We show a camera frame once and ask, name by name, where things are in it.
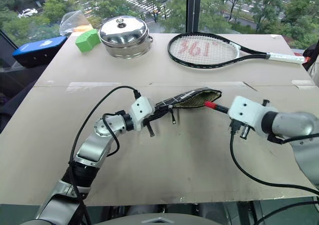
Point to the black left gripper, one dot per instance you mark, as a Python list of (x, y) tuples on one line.
[(149, 121)]

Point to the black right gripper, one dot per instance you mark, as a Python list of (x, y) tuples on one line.
[(238, 129)]

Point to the red marker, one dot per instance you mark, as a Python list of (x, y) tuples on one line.
[(210, 105)]

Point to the black grid pouch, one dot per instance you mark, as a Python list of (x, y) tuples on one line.
[(189, 95)]

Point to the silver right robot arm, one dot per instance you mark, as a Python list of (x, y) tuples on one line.
[(294, 125)]

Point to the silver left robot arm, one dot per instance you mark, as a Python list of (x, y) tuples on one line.
[(92, 147)]

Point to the steel pot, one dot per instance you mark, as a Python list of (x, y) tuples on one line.
[(127, 51)]

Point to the black and white tennis racket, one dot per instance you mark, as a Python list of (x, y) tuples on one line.
[(284, 57)]

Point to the steel pot lid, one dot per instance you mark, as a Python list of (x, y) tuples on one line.
[(122, 30)]

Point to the green foam block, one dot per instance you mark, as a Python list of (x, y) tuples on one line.
[(87, 40)]

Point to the clear plastic bag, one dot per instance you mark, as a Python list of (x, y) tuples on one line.
[(69, 23)]

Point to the blue and black case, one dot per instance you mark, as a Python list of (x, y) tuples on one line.
[(37, 50)]

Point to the white car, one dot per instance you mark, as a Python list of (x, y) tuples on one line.
[(27, 12)]

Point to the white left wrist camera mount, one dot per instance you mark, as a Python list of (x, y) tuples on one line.
[(140, 110)]

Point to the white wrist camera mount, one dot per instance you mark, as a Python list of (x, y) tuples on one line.
[(140, 110), (243, 111)]

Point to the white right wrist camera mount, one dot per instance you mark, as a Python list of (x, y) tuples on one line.
[(243, 111)]

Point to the black window post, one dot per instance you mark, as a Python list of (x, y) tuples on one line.
[(194, 8)]

